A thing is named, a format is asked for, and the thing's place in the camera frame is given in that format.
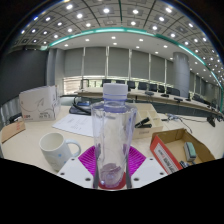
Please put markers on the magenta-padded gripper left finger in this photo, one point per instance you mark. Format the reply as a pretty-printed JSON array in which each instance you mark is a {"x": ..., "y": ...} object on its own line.
[{"x": 77, "y": 171}]

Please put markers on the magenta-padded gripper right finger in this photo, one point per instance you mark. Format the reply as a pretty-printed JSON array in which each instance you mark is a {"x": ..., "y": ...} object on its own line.
[{"x": 146, "y": 170}]

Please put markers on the clear plastic water bottle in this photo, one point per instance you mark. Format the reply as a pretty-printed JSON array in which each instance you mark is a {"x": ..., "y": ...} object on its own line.
[{"x": 113, "y": 133}]

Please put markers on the brown red-sided open cardboard box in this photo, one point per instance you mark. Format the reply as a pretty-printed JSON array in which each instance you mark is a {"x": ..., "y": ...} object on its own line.
[{"x": 166, "y": 155}]

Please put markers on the white ceramic mug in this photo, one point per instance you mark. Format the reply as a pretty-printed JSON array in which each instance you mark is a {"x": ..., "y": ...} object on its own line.
[{"x": 55, "y": 151}]

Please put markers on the small beige open box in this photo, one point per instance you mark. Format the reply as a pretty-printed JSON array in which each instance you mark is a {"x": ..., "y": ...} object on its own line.
[{"x": 150, "y": 133}]

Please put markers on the grey marker pen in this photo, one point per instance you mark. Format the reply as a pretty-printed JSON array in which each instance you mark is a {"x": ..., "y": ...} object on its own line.
[{"x": 184, "y": 164}]

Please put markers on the white printed paper sheet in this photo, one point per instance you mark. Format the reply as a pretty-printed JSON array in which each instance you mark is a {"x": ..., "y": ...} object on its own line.
[{"x": 75, "y": 125}]

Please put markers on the black stapler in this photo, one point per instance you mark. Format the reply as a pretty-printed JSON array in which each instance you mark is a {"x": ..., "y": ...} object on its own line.
[{"x": 144, "y": 123}]

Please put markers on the green board eraser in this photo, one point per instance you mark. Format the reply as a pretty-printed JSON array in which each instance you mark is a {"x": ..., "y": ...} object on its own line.
[{"x": 190, "y": 150}]

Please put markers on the black desk phone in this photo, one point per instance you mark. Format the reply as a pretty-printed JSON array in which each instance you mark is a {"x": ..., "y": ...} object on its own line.
[{"x": 79, "y": 109}]

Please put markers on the long curved conference desk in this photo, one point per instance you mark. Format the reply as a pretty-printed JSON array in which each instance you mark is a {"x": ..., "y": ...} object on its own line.
[{"x": 156, "y": 96}]

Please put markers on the white printed cardboard box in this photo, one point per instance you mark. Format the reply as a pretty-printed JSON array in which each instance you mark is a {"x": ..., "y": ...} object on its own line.
[{"x": 38, "y": 103}]

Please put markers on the black table microphone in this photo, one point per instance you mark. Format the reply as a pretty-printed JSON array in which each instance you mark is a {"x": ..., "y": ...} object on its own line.
[{"x": 211, "y": 120}]

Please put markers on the row of black office chairs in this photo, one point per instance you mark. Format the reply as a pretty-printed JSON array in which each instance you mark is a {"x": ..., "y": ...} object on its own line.
[{"x": 153, "y": 87}]

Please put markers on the round ceiling lights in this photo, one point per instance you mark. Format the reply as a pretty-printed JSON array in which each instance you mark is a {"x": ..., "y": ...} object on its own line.
[{"x": 106, "y": 10}]

